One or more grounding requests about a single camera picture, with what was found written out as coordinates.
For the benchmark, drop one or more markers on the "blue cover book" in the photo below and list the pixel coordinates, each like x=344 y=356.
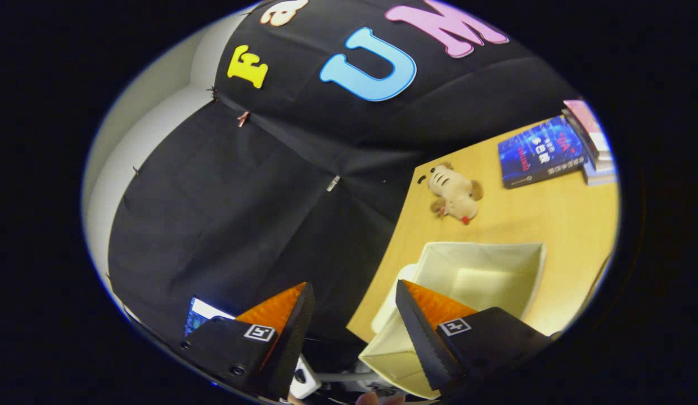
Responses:
x=543 y=151

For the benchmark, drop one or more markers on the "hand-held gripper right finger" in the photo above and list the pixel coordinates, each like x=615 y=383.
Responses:
x=422 y=343

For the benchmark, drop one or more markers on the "pink cover book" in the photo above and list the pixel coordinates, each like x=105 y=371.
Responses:
x=586 y=121

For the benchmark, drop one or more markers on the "silver clip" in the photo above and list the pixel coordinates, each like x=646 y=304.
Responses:
x=333 y=183

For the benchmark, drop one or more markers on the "lit monitor screen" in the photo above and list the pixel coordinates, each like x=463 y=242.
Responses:
x=205 y=309

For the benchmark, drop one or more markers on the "beige plush toy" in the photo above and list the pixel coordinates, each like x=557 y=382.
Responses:
x=454 y=194

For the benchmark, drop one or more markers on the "black clip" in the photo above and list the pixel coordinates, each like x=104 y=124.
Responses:
x=212 y=91

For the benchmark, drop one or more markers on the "light blue book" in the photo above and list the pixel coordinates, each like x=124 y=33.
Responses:
x=602 y=171

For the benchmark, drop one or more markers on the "cream fabric storage box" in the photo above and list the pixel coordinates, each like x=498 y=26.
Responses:
x=472 y=270

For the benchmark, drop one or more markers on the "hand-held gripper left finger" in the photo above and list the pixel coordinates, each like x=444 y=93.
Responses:
x=295 y=343

